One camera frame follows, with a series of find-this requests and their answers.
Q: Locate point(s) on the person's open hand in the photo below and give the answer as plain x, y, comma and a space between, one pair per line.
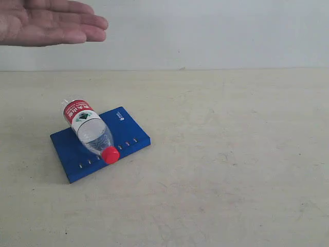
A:
47, 23

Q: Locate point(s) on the clear water bottle red cap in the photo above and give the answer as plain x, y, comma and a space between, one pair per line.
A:
90, 129

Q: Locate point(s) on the blue ring binder notebook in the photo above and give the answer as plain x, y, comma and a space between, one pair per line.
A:
78, 162

